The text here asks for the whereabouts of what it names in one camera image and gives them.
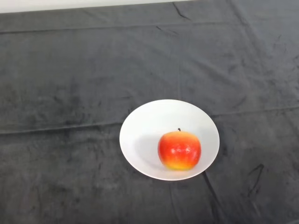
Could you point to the white round plate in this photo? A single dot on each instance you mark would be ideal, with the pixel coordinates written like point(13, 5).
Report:
point(144, 140)

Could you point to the black cloth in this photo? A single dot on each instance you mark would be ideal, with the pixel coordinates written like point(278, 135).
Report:
point(93, 81)

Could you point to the red yellow apple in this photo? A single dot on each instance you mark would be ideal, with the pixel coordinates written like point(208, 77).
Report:
point(179, 150)

